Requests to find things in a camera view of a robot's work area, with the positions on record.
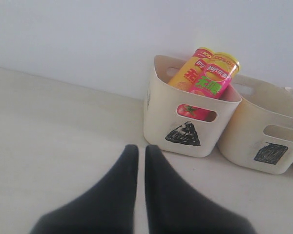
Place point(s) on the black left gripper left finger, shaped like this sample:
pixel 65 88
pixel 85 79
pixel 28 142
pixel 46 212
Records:
pixel 106 208

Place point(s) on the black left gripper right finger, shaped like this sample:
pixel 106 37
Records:
pixel 175 207

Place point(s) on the yellow chips can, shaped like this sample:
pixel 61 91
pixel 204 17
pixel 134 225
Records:
pixel 189 72

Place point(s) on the pink chips can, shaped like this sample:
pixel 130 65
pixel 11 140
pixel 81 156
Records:
pixel 216 75

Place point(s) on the cream bin with triangle mark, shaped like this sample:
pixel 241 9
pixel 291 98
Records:
pixel 164 127

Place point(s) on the cream bin with square mark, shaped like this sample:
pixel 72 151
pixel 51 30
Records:
pixel 259 134

